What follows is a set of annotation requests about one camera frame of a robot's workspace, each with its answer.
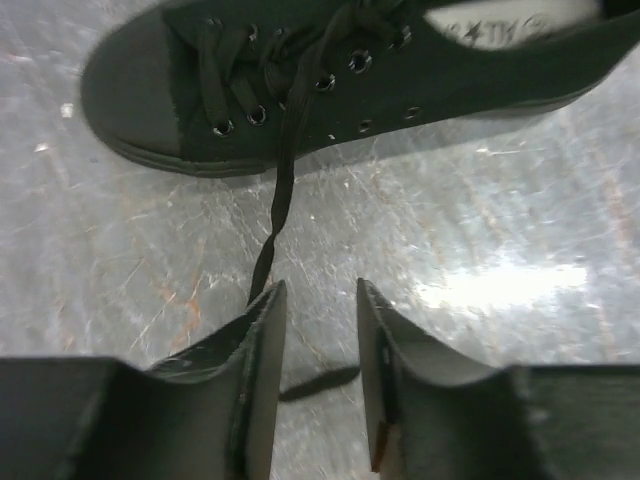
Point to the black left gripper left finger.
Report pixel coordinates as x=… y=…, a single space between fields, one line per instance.
x=206 y=412

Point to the black canvas sneaker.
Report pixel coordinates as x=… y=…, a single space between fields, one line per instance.
x=141 y=95

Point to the black shoelace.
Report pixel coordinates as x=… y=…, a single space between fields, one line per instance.
x=290 y=165

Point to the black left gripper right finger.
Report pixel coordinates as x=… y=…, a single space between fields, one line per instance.
x=434 y=413

